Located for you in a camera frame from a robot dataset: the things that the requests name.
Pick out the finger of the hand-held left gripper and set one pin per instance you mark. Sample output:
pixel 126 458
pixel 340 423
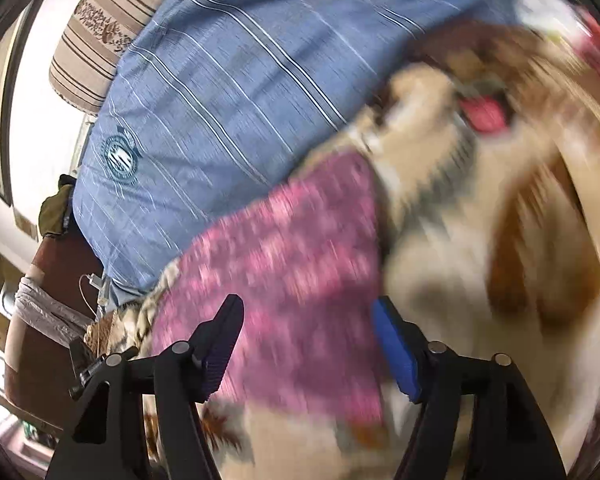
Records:
pixel 86 371

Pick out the dark red small bottle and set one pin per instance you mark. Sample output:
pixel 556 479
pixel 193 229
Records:
pixel 482 115

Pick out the purple floral shirt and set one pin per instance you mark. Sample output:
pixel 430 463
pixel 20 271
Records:
pixel 300 260

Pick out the olive green cloth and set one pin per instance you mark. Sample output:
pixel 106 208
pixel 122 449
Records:
pixel 55 210

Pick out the grey white cloth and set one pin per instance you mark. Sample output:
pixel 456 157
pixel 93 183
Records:
pixel 45 305

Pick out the blue plaid duvet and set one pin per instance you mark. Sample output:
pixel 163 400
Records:
pixel 240 90

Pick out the brown bed headboard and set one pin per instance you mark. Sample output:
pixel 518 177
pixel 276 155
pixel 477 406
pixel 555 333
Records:
pixel 45 360

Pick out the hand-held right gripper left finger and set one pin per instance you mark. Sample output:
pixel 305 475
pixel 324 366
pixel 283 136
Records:
pixel 220 360

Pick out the beige leaf print blanket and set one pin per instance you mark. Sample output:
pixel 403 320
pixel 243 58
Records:
pixel 480 240

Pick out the striped floral cushion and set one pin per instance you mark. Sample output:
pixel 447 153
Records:
pixel 105 25

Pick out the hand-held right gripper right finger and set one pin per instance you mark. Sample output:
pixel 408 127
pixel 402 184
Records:
pixel 395 355

